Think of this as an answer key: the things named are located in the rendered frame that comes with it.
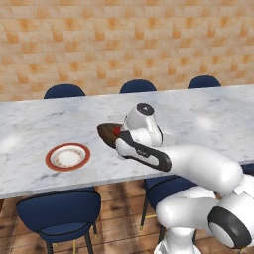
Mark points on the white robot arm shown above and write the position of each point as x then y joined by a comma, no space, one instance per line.
198,165

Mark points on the navy blue chair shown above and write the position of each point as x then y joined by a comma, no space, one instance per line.
204,82
59,211
165,191
137,86
63,91

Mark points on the red bell pepper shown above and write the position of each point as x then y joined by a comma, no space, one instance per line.
116,131

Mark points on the red rimmed white plate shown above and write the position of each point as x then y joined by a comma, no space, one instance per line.
67,156

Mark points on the dark brown plate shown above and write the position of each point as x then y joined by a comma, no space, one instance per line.
107,132

